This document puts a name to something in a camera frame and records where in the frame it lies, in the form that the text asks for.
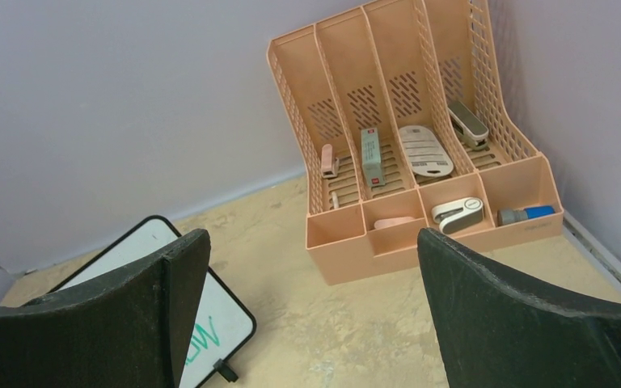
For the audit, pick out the blue small box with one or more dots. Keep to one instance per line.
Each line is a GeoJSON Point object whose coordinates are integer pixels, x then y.
{"type": "Point", "coordinates": [510, 216]}

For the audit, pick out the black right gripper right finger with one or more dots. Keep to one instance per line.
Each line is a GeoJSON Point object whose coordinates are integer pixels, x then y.
{"type": "Point", "coordinates": [500, 327]}

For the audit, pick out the white whiteboard black frame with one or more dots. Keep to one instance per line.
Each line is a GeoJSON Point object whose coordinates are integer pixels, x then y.
{"type": "Point", "coordinates": [223, 323]}

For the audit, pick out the small pink stapler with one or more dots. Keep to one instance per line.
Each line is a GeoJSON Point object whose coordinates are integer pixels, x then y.
{"type": "Point", "coordinates": [329, 163]}

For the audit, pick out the pink eraser in organizer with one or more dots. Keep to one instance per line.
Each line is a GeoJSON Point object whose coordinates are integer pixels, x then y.
{"type": "Point", "coordinates": [391, 221]}

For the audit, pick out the peach plastic file organizer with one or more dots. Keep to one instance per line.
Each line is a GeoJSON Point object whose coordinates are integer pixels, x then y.
{"type": "Point", "coordinates": [398, 111]}

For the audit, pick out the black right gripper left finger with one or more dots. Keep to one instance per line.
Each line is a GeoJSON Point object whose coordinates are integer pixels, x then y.
{"type": "Point", "coordinates": [130, 327]}

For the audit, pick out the white stapler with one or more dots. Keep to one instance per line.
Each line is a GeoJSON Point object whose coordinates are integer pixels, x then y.
{"type": "Point", "coordinates": [457, 215]}

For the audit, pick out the white perforated object in organizer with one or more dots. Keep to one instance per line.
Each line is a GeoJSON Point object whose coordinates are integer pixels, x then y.
{"type": "Point", "coordinates": [425, 154]}

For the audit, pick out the grey stapler in organizer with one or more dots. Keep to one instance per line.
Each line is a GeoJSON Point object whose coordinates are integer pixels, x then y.
{"type": "Point", "coordinates": [469, 129]}

